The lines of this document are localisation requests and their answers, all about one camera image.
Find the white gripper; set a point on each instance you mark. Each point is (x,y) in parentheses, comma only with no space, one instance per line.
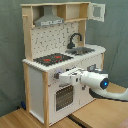
(70,76)

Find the white microwave cabinet door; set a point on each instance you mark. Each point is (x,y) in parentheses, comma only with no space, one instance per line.
(97,12)

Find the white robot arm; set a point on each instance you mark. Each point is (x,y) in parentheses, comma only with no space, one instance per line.
(96,82)

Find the wooden toy kitchen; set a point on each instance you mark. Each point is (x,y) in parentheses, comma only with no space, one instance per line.
(40,84)

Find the red left stove knob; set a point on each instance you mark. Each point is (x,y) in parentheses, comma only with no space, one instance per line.
(56,75)

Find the grey toy sink basin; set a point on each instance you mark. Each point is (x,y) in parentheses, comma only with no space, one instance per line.
(79,51)

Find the toy dishwasher door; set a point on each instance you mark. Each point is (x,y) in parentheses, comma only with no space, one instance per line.
(89,64)

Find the black toy faucet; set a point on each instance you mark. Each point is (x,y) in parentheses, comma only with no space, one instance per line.
(71,43)

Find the black toy stovetop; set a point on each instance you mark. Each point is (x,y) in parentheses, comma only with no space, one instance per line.
(52,59)

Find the toy oven door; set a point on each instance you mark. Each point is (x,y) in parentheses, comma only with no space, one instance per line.
(64,97)

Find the grey range hood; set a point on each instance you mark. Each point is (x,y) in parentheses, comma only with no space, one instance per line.
(48,18)

